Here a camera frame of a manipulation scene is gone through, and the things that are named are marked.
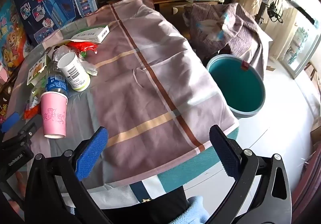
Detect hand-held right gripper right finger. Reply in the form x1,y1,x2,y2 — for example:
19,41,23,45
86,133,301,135
206,125,293,224

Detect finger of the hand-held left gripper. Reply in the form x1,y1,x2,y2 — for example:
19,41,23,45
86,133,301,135
2,121,38,148
0,112,20,137

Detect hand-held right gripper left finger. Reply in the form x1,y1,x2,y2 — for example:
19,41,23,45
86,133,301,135
25,126,113,224

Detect pink paper cup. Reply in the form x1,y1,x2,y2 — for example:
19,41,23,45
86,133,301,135
40,91,69,139

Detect blue label plastic bottle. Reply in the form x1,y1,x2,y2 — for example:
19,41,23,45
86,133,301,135
45,60,69,96

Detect yellow green label packet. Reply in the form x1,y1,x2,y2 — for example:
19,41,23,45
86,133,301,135
26,54,48,86

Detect teal round bin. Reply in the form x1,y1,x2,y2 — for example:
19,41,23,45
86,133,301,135
206,54,266,118

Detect white barcode canister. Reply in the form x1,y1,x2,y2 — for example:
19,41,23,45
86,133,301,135
58,52,91,92

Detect clear plastic bag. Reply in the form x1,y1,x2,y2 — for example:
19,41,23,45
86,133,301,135
51,46,76,61
81,60,98,77

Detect red plastic bag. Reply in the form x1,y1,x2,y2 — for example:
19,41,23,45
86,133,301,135
66,41,99,54

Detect white medicine box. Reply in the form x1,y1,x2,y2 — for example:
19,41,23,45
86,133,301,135
71,25,111,43

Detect dark colourful toy box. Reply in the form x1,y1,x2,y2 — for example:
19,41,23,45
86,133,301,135
0,84,15,124

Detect light blue fuzzy slipper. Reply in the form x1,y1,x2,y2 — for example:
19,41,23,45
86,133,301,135
187,195,210,224

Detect cartoon puppy toy pack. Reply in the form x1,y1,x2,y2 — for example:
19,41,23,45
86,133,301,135
0,0,30,71

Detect person's black trouser leg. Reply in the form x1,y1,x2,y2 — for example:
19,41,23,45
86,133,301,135
100,184,191,224

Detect plaid mauve tablecloth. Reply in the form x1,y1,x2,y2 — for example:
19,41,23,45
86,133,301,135
5,0,240,212

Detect plain mauve sheet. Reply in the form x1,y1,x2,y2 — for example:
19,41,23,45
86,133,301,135
247,21,274,81

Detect small wooden stool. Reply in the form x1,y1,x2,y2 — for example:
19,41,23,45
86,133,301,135
305,61,319,81

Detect dark blue toy box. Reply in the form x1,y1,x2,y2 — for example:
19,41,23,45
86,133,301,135
11,0,98,44

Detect white framed glass door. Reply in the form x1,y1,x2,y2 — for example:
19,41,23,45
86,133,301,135
277,6,321,79

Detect brown cardboard box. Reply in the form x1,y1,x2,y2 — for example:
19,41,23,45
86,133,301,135
153,0,218,36

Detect black cables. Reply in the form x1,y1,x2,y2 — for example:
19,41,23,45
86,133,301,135
266,0,285,24

